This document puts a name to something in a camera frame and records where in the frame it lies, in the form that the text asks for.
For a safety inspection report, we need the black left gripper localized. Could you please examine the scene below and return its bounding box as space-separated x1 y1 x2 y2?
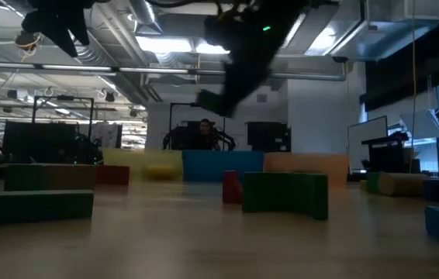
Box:
27 0 102 59

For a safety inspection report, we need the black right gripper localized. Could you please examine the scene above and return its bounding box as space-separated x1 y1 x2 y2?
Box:
219 15 294 118

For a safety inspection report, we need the red wooden arch block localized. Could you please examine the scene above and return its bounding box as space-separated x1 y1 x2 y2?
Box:
222 170 244 205

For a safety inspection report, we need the green wooden arch block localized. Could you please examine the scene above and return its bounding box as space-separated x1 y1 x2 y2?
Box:
365 172 382 195
241 171 330 222

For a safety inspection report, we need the yellow wooden cylinder block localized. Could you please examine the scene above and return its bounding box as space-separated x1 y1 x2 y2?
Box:
143 164 177 181

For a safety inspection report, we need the red rectangular wooden block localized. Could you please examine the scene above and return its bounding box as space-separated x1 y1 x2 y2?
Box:
95 165 131 187

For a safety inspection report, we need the green wooden plank block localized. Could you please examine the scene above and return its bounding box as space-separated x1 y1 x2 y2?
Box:
0 189 95 226

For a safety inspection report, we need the ceiling light panel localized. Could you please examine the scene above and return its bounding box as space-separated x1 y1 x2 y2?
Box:
136 35 193 53
195 40 231 55

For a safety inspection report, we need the black monitor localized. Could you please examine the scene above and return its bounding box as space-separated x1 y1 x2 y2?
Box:
2 121 78 164
246 120 292 153

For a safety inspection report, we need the person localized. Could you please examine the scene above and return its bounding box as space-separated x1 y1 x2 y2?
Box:
194 118 221 151

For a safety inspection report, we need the teal plastic bin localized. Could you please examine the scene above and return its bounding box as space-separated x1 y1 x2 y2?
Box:
182 150 265 183

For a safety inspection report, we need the silver ceiling pipe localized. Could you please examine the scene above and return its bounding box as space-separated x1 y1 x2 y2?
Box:
0 60 347 82

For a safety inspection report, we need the orange translucent plastic bin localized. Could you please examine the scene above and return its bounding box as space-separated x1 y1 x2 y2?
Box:
262 152 350 187

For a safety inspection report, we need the white patterned board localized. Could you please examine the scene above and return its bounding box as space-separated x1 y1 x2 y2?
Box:
78 122 123 150

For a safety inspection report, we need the whiteboard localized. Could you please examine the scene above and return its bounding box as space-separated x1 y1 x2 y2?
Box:
346 115 389 173

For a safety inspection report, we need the yellow translucent plastic bin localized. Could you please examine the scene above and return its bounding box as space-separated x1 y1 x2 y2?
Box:
102 149 185 183

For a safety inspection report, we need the black standing desk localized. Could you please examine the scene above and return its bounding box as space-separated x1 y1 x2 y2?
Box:
360 130 423 174

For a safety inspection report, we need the natural wood cylinder block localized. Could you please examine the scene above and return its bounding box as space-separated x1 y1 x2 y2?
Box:
377 172 431 198

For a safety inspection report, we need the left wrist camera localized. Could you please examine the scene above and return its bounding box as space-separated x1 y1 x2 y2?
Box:
20 9 52 35

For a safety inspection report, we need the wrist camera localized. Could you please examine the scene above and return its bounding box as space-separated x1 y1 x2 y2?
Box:
202 15 240 50
20 9 52 35

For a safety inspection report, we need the ceiling cable reel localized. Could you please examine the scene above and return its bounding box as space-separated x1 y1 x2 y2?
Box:
13 29 43 52

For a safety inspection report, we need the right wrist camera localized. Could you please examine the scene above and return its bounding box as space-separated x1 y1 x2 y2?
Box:
202 15 240 50

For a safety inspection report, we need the round silver air duct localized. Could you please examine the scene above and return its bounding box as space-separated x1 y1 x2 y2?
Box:
128 0 163 34

